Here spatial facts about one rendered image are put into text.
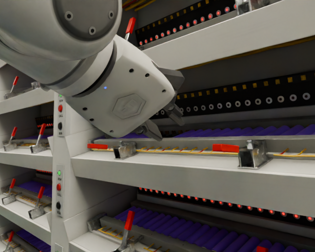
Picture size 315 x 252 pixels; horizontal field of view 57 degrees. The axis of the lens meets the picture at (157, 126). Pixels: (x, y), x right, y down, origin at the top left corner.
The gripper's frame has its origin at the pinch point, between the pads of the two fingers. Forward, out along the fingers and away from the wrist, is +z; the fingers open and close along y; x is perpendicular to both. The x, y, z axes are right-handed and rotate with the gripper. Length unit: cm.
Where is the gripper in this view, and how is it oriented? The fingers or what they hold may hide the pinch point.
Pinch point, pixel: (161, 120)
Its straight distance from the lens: 42.3
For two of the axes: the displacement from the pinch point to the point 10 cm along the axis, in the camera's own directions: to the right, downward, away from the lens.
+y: 7.8, -5.7, -2.5
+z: 5.3, 3.8, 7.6
